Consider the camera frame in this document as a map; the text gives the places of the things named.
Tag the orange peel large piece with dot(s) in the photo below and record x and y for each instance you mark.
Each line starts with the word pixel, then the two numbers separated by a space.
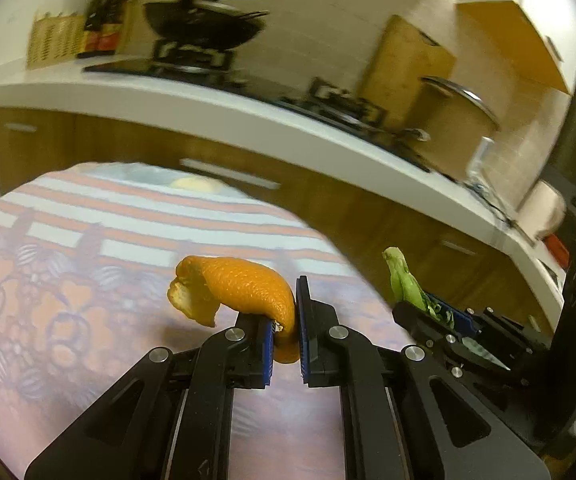
pixel 204 284

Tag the black gas stove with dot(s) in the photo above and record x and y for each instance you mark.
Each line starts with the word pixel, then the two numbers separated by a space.
pixel 321 100

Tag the wooden lower cabinets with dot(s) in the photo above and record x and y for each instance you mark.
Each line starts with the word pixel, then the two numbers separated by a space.
pixel 464 268

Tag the wooden cutting board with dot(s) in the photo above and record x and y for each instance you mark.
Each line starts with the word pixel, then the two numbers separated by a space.
pixel 392 78

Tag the black wok on stove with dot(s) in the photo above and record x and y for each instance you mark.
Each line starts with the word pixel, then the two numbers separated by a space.
pixel 206 24

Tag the red label sauce bottle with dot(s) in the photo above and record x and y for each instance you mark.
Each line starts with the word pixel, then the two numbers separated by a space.
pixel 112 26

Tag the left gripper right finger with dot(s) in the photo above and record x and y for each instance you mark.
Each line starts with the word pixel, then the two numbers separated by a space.
pixel 404 416

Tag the dark sauce bottle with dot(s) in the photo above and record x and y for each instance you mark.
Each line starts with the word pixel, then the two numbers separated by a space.
pixel 92 29

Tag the brown rice cooker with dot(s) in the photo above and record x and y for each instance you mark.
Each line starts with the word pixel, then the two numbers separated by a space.
pixel 446 125

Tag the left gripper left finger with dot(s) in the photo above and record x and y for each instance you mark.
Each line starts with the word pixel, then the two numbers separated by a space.
pixel 167 417

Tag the white electric kettle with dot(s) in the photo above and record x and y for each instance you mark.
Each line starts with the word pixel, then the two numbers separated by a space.
pixel 541 213

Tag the green bok choy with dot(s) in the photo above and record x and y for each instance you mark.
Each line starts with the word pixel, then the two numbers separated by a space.
pixel 405 287

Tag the woven utensil basket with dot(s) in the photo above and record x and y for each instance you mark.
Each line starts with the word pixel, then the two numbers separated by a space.
pixel 54 39

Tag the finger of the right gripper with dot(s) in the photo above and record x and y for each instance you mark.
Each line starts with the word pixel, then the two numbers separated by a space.
pixel 430 335
pixel 459 322

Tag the upper wall cabinet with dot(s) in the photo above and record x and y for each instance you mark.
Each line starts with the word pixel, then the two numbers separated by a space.
pixel 537 36

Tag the red dish rack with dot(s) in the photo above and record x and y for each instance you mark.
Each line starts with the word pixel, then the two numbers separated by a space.
pixel 557 249

